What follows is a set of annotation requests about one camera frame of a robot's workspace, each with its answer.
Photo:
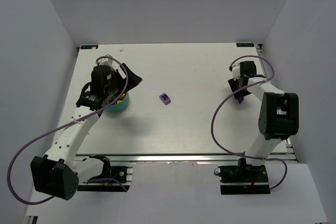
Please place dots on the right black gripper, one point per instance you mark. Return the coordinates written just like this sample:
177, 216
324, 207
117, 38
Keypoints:
234, 87

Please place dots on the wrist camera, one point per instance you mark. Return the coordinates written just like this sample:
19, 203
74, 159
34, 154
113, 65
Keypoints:
235, 70
106, 60

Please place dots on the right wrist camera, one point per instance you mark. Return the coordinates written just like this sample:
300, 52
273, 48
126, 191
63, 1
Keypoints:
235, 70

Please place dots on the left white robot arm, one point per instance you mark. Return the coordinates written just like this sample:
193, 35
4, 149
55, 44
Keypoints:
56, 173

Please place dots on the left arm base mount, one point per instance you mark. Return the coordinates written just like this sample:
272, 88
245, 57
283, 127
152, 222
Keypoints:
113, 175

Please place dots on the right blue corner label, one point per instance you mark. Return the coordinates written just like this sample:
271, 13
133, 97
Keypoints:
245, 44

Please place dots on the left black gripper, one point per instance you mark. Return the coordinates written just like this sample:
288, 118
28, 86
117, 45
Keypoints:
125, 77

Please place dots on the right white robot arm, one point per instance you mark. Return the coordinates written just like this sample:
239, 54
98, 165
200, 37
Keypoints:
279, 112

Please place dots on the aluminium table rail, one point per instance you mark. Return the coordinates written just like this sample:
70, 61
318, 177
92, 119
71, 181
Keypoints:
289, 156

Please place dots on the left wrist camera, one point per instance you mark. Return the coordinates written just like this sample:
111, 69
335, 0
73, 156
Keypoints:
106, 60

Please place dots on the purple curved lego brick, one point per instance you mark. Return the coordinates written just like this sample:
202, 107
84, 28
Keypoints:
240, 100

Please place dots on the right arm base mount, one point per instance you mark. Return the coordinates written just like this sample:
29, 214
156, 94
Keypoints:
243, 179

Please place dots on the teal divided round container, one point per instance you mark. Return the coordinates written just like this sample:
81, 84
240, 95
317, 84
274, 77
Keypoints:
120, 107

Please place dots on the purple hollow lego brick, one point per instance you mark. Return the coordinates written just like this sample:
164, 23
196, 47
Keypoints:
165, 98

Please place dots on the left blue corner label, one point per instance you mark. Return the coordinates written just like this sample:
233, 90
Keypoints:
88, 47

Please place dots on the blue corner label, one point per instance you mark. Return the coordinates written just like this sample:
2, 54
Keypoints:
245, 44
88, 47

